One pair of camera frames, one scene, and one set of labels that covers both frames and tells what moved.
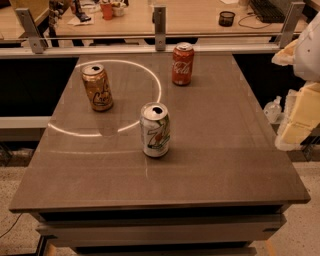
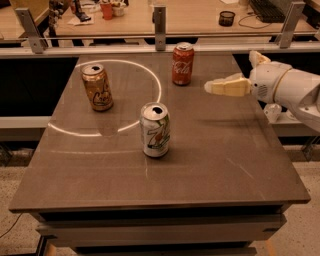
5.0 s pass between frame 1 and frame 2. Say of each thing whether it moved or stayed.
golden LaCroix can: stayed
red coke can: stayed
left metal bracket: stayed
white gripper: moved
